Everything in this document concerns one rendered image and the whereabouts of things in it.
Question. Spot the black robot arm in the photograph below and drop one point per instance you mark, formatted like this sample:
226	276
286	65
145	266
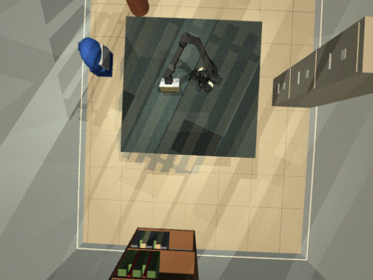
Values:
186	39

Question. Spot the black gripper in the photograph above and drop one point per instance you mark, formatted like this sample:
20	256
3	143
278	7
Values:
207	87

